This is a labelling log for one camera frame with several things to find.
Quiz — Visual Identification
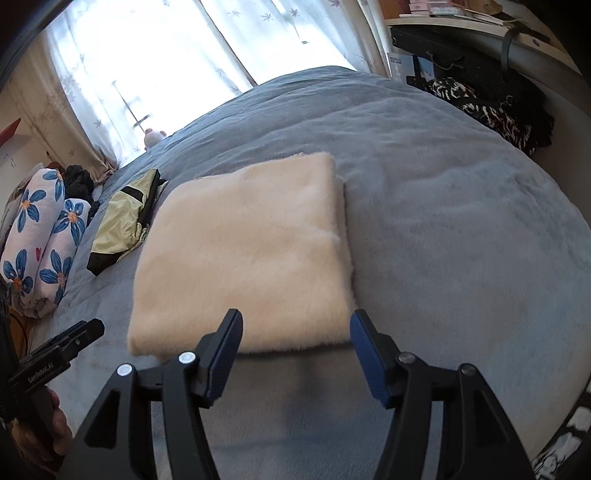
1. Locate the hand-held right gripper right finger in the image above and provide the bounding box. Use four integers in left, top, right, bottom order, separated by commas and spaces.
349, 310, 536, 480

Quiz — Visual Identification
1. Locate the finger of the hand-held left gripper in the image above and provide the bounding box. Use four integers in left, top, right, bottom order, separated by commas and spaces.
18, 318, 105, 363

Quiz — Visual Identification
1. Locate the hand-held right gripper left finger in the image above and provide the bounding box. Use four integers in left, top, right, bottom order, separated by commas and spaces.
55, 309, 243, 480

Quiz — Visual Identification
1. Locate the cream fuzzy cardigan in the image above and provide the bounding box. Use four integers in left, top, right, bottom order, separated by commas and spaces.
127, 152, 358, 358

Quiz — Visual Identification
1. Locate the dark clothes pile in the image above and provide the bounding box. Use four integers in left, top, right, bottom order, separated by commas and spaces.
62, 165, 103, 222

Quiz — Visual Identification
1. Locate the person's left hand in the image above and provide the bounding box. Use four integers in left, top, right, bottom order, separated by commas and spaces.
46, 390, 75, 457

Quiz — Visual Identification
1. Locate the yellow cabinet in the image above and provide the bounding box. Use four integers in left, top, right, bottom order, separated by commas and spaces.
8, 309, 40, 363

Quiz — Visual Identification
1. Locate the white blue-flowered rolled blanket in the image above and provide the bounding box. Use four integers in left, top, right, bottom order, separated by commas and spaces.
0, 168, 93, 319

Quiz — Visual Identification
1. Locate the yellow-green jacket black trim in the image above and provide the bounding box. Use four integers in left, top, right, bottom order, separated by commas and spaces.
87, 168, 169, 277

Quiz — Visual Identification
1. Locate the grey cloth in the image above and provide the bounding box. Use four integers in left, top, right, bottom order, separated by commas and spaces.
0, 168, 40, 234

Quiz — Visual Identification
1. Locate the grey-blue bed blanket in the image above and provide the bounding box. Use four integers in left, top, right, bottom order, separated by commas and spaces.
28, 65, 587, 480

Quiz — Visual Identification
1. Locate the beige curtain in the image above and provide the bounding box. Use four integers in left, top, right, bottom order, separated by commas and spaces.
9, 46, 118, 183

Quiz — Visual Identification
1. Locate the black white patterned cloth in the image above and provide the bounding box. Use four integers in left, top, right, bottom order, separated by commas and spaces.
425, 78, 555, 158

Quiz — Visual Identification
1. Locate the white sheer curtain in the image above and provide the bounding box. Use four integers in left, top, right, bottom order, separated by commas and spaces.
44, 0, 254, 169
201, 0, 386, 86

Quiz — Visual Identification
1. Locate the white printed box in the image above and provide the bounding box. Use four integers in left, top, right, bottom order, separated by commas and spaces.
387, 51, 435, 88

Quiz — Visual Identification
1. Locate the black case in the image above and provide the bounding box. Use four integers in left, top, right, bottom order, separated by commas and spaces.
390, 25, 548, 95

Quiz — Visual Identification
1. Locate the light wooden shelf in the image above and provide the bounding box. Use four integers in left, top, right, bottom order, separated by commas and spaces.
385, 13, 583, 75

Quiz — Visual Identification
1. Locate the red wall shelf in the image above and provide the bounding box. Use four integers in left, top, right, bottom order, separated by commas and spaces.
0, 117, 22, 147

